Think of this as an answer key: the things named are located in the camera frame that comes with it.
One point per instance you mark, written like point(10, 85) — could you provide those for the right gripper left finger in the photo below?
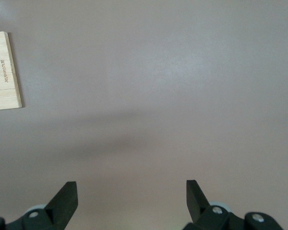
point(60, 206)

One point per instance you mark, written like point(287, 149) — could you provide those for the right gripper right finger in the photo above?
point(196, 203)

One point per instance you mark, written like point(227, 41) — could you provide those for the brown table mat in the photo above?
point(144, 72)

